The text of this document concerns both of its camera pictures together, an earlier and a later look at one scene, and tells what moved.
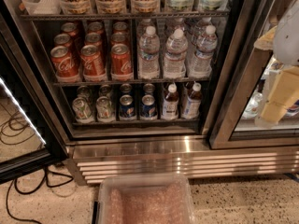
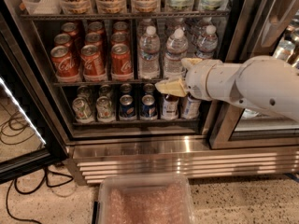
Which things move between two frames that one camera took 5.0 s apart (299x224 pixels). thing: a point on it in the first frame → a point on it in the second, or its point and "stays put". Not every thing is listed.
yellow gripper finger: x=284 y=87 → x=172 y=87
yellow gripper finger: x=267 y=40 → x=188 y=62
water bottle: x=149 y=47 stays put
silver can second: x=105 y=110 stays put
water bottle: x=175 y=61 stays put
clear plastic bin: x=163 y=198 stays put
